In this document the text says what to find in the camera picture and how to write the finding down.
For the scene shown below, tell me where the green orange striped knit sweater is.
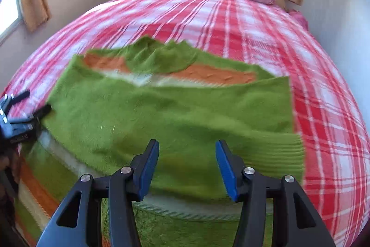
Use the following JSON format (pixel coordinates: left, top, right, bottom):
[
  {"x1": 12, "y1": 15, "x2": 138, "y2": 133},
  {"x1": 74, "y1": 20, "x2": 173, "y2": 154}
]
[{"x1": 14, "y1": 36, "x2": 306, "y2": 247}]

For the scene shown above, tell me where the red white plaid bedspread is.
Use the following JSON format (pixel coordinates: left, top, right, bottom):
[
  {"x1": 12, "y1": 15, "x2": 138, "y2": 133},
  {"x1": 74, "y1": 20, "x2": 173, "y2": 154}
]
[{"x1": 4, "y1": 0, "x2": 369, "y2": 246}]

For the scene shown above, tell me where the pink cloth beside bed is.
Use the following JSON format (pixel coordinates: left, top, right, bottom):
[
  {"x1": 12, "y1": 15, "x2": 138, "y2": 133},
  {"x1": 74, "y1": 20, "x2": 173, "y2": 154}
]
[{"x1": 288, "y1": 9, "x2": 308, "y2": 30}]

